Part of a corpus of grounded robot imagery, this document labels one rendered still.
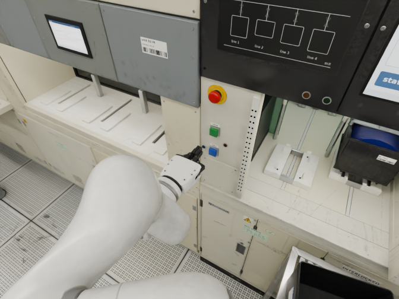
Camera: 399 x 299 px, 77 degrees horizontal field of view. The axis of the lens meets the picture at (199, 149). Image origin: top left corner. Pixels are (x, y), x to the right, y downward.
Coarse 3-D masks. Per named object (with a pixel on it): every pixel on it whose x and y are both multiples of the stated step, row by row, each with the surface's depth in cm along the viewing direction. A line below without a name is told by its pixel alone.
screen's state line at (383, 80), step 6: (384, 72) 53; (390, 72) 52; (378, 78) 54; (384, 78) 53; (390, 78) 53; (396, 78) 52; (378, 84) 55; (384, 84) 54; (390, 84) 53; (396, 84) 53
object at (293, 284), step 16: (304, 272) 87; (320, 272) 84; (336, 272) 80; (288, 288) 90; (304, 288) 92; (320, 288) 91; (336, 288) 87; (352, 288) 83; (368, 288) 80; (384, 288) 77
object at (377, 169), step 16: (352, 128) 103; (384, 128) 98; (352, 144) 100; (368, 144) 97; (336, 160) 108; (352, 160) 104; (368, 160) 101; (384, 160) 98; (368, 176) 105; (384, 176) 102
